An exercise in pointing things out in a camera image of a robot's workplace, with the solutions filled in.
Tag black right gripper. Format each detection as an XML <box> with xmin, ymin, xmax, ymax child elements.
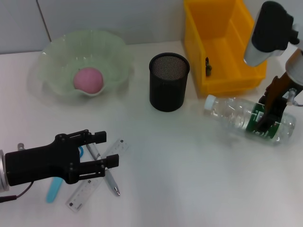
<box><xmin>255</xmin><ymin>72</ymin><xmax>296</xmax><ymax>132</ymax></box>

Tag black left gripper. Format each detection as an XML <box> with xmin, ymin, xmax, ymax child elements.
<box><xmin>4</xmin><ymin>129</ymin><xmax>107</xmax><ymax>186</ymax></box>

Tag clear green-label water bottle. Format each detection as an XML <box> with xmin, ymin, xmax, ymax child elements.
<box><xmin>204</xmin><ymin>94</ymin><xmax>297</xmax><ymax>145</ymax></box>

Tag pink peach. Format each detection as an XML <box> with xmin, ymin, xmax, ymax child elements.
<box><xmin>73</xmin><ymin>67</ymin><xmax>105</xmax><ymax>94</ymax></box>

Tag grey white pen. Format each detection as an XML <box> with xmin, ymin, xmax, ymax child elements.
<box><xmin>86</xmin><ymin>143</ymin><xmax>121</xmax><ymax>196</ymax></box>

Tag transparent plastic ruler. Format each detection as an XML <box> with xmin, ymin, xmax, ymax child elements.
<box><xmin>66</xmin><ymin>139</ymin><xmax>130</xmax><ymax>212</ymax></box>

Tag blue scissors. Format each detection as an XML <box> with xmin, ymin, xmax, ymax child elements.
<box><xmin>46</xmin><ymin>146</ymin><xmax>85</xmax><ymax>203</ymax></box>

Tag black mesh pen holder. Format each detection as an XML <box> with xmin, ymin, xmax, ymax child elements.
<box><xmin>149</xmin><ymin>52</ymin><xmax>190</xmax><ymax>112</ymax></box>

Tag green glass fruit bowl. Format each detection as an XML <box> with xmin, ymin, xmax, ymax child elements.
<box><xmin>27</xmin><ymin>29</ymin><xmax>134</xmax><ymax>105</ymax></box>

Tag yellow plastic bin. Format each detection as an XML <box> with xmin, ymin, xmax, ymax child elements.
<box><xmin>184</xmin><ymin>0</ymin><xmax>269</xmax><ymax>96</ymax></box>

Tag grey right arm cable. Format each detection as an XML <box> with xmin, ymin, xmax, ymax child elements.
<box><xmin>287</xmin><ymin>88</ymin><xmax>303</xmax><ymax>107</ymax></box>

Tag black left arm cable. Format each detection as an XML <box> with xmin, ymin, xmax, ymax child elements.
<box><xmin>0</xmin><ymin>182</ymin><xmax>33</xmax><ymax>203</ymax></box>

